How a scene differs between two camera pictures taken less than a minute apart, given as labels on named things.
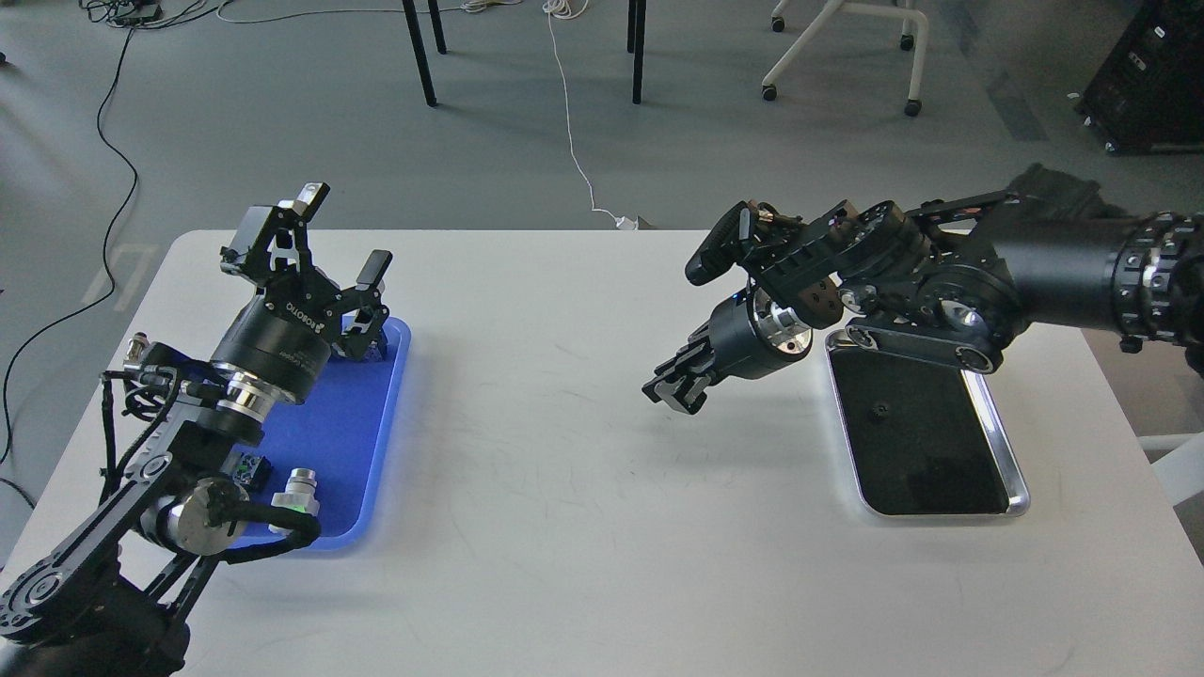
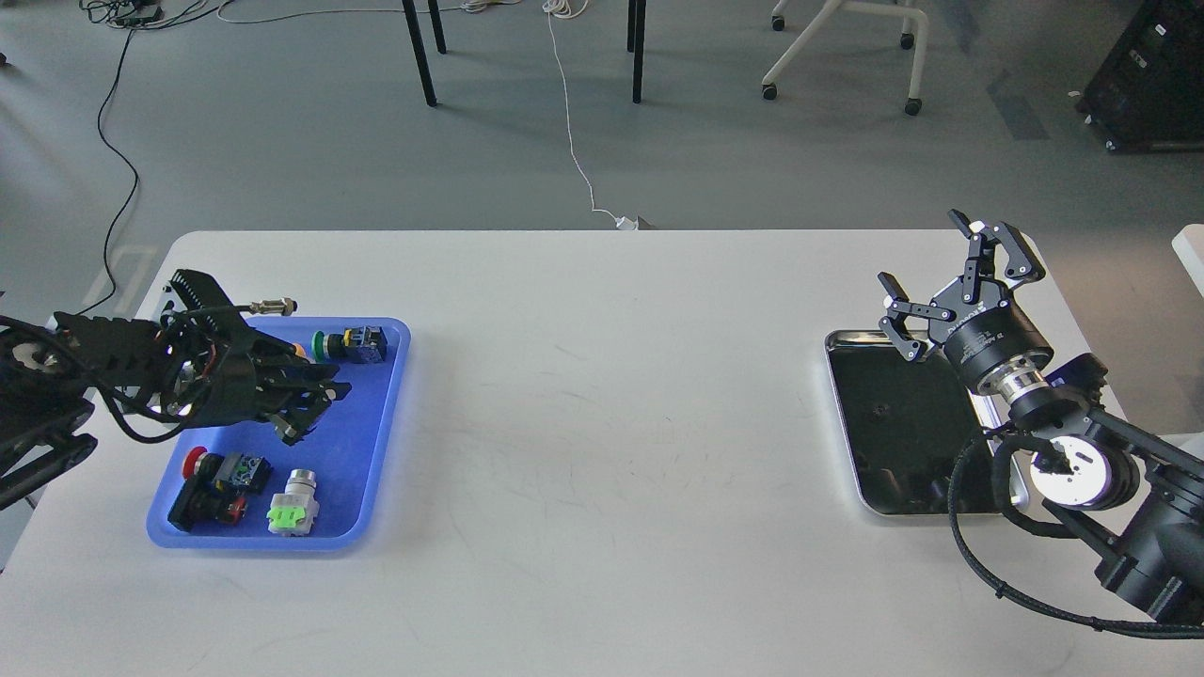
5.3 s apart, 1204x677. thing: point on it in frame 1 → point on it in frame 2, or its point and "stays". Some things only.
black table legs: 634,32 stays
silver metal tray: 926,436 stays
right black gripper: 748,335 → 982,338
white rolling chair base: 823,23 stays
